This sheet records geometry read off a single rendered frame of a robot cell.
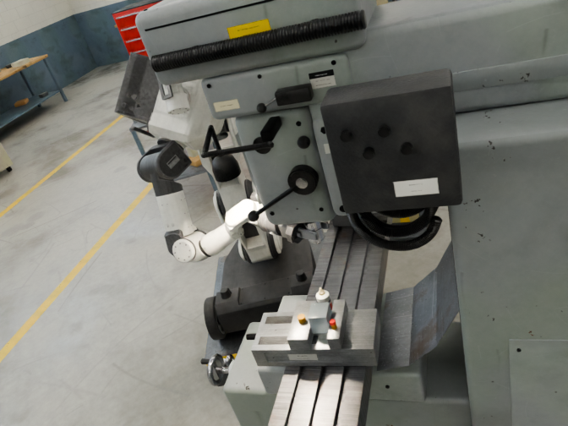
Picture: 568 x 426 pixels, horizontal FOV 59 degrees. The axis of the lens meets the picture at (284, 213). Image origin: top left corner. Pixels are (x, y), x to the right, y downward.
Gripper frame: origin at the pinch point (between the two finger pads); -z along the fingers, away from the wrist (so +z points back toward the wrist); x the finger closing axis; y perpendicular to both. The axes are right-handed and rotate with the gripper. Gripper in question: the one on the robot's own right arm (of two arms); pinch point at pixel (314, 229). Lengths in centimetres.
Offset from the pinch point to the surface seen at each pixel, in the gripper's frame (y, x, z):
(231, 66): -52, -13, -2
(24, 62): 42, 272, 858
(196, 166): 93, 140, 261
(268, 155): -28.9, -10.1, -1.8
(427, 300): 31.5, 15.3, -23.1
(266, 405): 59, -26, 17
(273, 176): -23.4, -10.2, -1.6
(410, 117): -46, -19, -46
